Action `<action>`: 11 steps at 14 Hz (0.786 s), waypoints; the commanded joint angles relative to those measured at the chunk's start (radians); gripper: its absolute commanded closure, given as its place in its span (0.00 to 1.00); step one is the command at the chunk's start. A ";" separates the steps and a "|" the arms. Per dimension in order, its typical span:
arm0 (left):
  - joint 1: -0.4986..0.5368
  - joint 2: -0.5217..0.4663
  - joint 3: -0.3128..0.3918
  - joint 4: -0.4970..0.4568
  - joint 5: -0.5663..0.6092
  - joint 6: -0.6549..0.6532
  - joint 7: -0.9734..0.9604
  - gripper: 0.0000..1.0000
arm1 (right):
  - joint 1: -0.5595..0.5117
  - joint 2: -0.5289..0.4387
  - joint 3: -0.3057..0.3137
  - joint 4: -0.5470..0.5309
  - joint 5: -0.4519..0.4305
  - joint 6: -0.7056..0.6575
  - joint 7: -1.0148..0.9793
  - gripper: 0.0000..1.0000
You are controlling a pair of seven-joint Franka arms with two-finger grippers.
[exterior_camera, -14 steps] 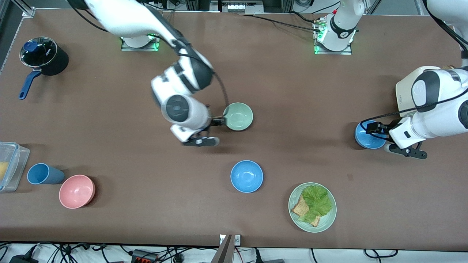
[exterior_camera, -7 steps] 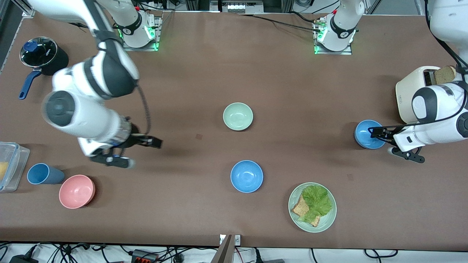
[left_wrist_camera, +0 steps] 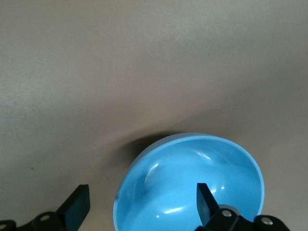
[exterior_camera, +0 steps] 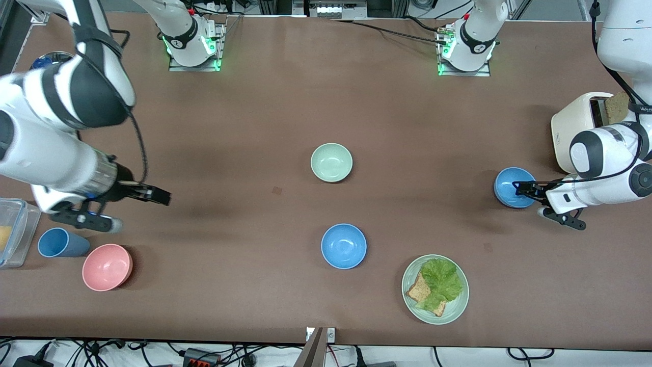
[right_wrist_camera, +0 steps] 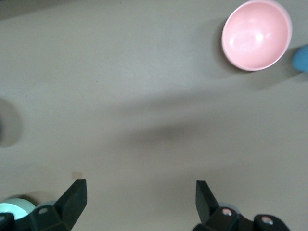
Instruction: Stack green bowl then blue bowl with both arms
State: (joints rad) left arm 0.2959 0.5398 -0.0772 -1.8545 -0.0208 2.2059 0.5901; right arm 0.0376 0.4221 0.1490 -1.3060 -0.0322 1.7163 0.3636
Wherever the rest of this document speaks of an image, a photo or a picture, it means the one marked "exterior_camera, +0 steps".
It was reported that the blue bowl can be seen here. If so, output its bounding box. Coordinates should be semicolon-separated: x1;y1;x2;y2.
320;223;368;270
494;167;539;209

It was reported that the light green bowl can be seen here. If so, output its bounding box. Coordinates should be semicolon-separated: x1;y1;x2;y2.
310;143;354;183

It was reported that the pink bowl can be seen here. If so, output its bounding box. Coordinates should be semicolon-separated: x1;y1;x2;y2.
81;243;134;292

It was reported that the white toaster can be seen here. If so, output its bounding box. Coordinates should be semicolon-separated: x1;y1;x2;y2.
551;92;635;175

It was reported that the blue plastic cup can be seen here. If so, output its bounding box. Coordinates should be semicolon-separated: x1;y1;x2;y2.
37;227;91;258

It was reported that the brown bread slice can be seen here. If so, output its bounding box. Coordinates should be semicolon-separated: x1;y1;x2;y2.
604;92;632;127

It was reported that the clear plastic food container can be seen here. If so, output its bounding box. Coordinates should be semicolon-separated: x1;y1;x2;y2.
0;197;43;269

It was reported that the green lettuce leaf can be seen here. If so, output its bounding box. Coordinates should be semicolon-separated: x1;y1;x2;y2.
415;258;464;312

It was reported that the light green plate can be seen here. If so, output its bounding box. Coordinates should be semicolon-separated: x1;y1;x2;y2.
401;254;470;325

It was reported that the toasted bread slice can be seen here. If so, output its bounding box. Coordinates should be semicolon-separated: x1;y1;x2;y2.
405;272;449;318

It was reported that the black red power strip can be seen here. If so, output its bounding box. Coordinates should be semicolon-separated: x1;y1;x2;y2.
182;348;221;367

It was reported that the black power adapter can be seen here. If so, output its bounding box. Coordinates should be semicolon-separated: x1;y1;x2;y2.
13;355;54;367

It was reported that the grey control box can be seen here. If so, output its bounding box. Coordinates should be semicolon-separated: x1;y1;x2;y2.
291;0;368;19

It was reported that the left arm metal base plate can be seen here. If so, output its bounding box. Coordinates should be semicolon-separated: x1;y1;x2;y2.
437;25;492;77

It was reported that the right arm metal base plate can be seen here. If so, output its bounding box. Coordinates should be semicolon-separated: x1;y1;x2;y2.
168;20;226;72

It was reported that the black pot with blue handle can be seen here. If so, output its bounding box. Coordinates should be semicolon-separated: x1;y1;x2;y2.
30;50;77;72

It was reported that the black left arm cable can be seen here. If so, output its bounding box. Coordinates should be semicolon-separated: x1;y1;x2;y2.
512;0;643;187

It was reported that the black table cable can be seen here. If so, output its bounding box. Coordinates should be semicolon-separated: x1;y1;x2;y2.
330;18;451;45

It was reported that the grey metal bracket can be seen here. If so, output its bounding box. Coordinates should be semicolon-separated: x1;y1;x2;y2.
293;327;337;367

